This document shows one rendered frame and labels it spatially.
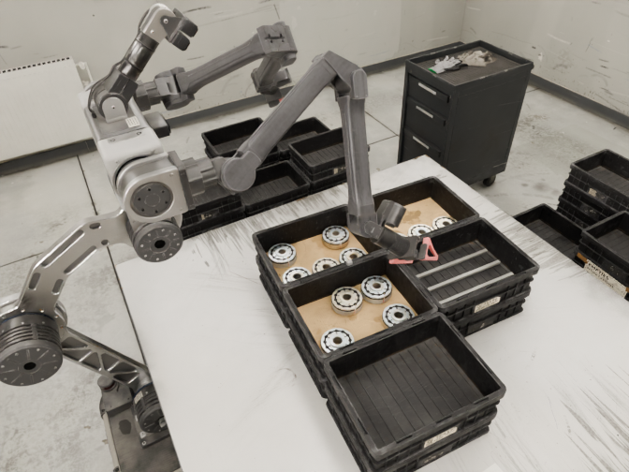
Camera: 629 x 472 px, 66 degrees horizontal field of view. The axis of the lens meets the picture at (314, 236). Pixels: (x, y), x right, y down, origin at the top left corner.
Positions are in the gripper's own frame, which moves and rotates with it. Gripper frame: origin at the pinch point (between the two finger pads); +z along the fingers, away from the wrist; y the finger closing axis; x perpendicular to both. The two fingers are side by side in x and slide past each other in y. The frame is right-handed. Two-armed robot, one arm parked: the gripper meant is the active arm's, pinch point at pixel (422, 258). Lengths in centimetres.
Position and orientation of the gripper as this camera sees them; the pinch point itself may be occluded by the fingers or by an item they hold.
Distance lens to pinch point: 149.0
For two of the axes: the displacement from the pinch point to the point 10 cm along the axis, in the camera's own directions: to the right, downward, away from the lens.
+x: -2.5, 9.1, -3.3
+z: 7.7, 3.9, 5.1
